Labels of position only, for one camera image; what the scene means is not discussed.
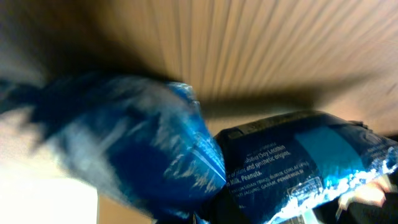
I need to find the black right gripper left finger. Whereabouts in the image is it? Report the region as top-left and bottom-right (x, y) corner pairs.
(198, 186), (249, 224)

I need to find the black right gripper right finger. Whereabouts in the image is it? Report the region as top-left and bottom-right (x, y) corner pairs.
(313, 189), (397, 224)

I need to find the blue Oreo cookie pack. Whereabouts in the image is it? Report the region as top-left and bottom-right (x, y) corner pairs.
(1, 74), (397, 223)

